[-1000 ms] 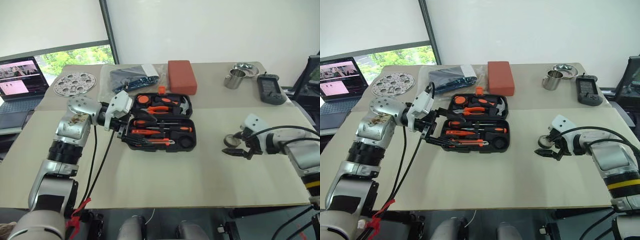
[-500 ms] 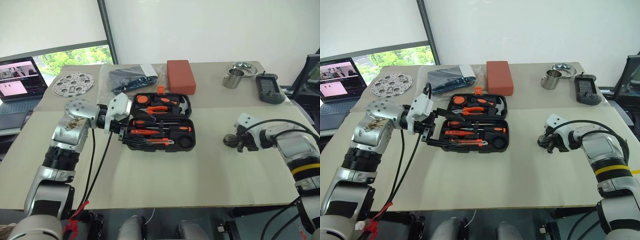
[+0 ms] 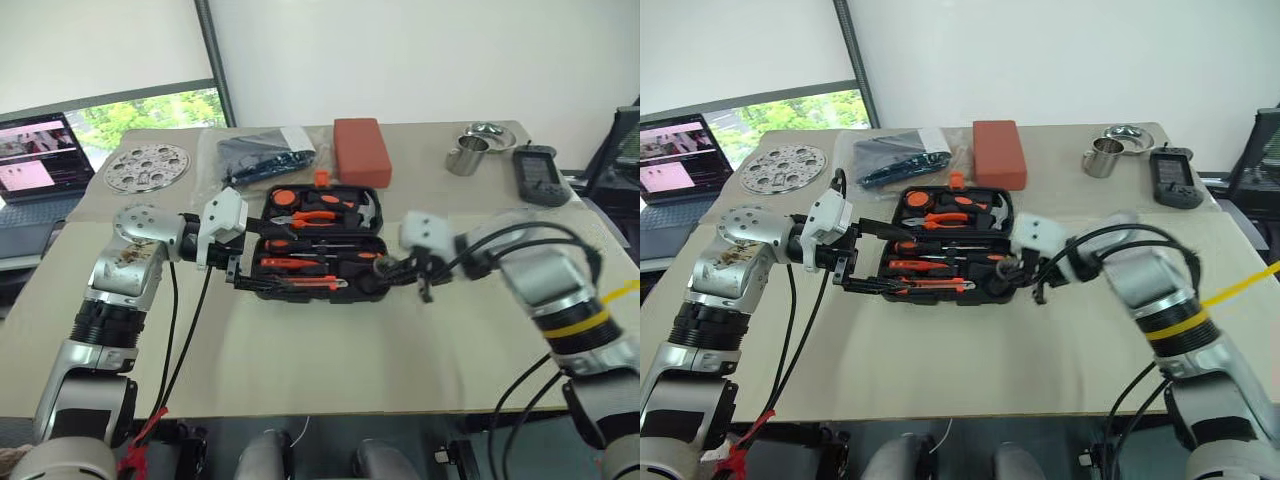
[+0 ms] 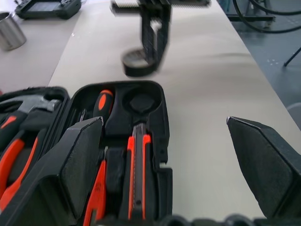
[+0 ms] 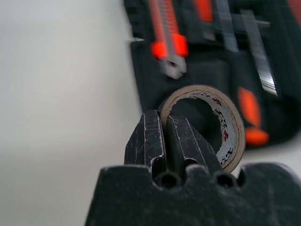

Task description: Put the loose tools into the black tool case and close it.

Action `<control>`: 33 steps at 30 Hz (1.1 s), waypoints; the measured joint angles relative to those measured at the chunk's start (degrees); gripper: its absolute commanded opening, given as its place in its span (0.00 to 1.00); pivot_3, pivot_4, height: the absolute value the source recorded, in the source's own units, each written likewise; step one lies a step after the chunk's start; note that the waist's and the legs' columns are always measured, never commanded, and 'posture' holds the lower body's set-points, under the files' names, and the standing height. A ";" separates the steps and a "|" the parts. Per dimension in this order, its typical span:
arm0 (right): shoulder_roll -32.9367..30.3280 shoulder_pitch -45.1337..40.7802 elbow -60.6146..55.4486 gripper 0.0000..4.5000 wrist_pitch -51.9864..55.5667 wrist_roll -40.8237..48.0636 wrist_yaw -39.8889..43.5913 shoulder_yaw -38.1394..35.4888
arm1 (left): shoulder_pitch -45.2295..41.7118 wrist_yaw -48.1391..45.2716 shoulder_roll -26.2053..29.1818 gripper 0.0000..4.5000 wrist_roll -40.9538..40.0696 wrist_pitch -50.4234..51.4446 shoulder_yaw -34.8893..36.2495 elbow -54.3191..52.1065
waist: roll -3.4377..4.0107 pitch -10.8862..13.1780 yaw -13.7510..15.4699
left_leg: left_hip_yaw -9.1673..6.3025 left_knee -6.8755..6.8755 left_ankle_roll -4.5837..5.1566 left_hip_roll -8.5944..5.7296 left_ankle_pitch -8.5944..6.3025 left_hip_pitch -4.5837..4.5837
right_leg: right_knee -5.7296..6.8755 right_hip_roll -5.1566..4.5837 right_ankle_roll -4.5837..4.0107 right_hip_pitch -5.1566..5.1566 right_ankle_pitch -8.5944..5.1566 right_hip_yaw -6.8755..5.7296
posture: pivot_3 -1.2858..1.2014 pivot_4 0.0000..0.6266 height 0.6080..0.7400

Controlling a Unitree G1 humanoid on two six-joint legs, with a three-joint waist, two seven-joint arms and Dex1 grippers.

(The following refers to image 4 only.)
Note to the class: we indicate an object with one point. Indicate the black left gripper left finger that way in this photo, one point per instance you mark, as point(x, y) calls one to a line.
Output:
point(70, 169)

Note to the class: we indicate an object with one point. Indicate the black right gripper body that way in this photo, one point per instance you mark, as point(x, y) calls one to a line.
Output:
point(188, 3)

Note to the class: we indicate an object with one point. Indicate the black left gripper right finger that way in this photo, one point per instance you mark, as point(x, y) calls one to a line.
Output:
point(265, 164)

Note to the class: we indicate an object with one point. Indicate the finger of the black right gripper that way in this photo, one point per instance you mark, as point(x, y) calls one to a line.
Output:
point(148, 35)
point(163, 37)

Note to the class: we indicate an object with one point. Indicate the black tape roll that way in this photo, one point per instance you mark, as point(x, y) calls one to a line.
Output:
point(135, 63)

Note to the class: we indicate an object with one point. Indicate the orange adjustable wrench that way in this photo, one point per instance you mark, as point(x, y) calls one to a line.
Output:
point(98, 183)

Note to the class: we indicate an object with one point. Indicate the orange black utility knife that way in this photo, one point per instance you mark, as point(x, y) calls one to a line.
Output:
point(131, 164)

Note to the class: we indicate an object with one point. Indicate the black tool case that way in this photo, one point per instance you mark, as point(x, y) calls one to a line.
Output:
point(157, 131)

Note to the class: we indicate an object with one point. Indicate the black handheld controller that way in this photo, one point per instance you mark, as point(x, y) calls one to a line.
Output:
point(47, 9)

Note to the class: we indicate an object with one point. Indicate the black stand leg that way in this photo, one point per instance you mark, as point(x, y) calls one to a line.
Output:
point(292, 56)

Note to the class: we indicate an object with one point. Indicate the stainless steel cup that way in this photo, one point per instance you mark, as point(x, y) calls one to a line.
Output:
point(10, 33)

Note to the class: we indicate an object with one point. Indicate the black metal cart frame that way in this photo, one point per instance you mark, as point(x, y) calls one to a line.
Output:
point(251, 17)

